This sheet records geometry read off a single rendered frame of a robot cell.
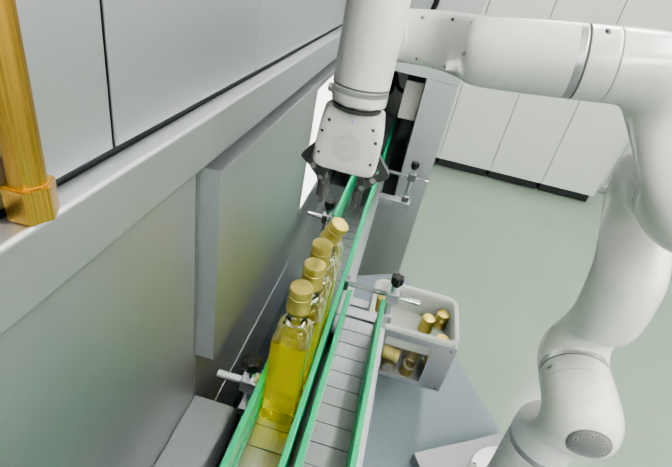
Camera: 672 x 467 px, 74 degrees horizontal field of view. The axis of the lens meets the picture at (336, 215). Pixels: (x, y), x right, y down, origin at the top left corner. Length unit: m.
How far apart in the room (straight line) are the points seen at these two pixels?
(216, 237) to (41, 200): 0.32
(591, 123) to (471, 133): 1.05
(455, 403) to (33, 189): 1.19
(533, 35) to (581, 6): 3.89
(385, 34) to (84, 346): 0.49
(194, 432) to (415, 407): 0.66
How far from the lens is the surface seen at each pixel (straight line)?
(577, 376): 0.88
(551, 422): 0.87
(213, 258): 0.63
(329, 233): 0.76
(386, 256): 1.95
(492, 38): 0.61
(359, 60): 0.62
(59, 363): 0.46
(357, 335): 0.98
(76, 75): 0.37
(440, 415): 1.31
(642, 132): 0.66
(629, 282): 0.76
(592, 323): 0.81
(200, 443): 0.81
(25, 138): 0.31
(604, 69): 0.62
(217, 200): 0.58
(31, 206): 0.33
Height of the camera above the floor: 1.75
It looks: 31 degrees down
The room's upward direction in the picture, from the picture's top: 12 degrees clockwise
